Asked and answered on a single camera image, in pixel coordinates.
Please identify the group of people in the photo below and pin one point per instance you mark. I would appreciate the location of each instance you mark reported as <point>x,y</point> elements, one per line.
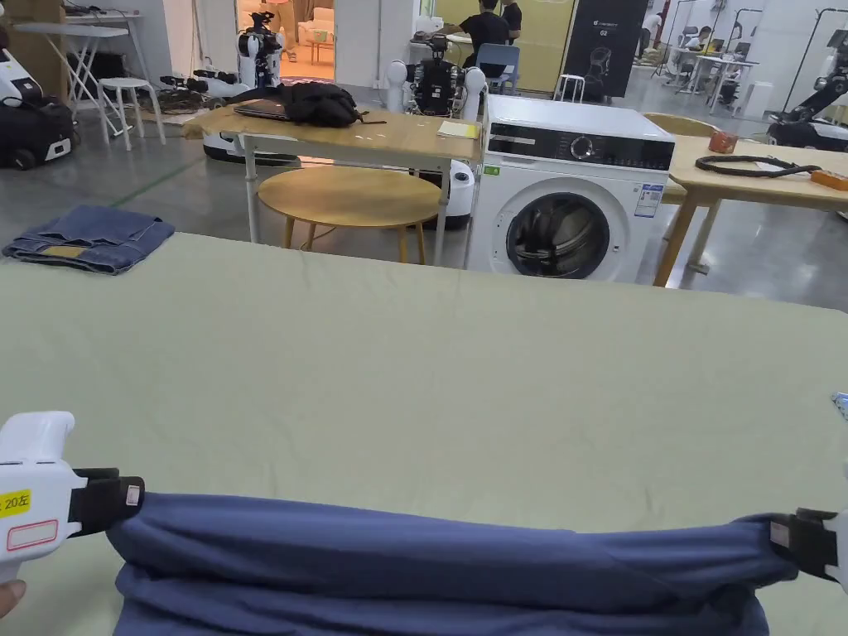
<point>487,23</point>

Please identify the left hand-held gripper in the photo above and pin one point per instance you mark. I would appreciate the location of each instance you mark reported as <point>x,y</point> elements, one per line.
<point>33,503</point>

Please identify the white humanoid robot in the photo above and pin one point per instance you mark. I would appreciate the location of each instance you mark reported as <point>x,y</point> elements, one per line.
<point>434,83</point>
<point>260,53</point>

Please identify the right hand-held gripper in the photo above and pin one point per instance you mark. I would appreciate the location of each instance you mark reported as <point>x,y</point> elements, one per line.
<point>844,550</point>

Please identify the small blue white packet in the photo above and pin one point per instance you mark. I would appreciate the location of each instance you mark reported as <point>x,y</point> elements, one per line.
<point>842,404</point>

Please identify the white washing machine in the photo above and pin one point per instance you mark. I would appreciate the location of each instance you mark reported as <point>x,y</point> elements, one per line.
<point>570,192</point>

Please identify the person's left hand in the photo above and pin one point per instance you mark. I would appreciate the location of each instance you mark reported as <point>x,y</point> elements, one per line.
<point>10,597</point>

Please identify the black arm robot, white base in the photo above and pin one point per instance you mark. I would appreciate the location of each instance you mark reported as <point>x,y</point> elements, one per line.
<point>811,112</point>

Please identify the white black mobile robot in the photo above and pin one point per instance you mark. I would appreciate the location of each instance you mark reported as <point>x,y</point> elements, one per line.
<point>30,126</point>

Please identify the dark blue shirt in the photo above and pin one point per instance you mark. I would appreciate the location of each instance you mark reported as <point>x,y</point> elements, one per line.
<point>430,570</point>

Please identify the black standing banner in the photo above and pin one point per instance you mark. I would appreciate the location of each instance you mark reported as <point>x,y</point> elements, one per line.
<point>604,50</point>

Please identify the folded blue jeans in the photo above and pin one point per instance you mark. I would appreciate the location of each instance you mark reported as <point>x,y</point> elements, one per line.
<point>86,242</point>

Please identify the bed with pale green sheet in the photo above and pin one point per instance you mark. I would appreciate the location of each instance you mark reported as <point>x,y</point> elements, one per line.
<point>411,371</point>

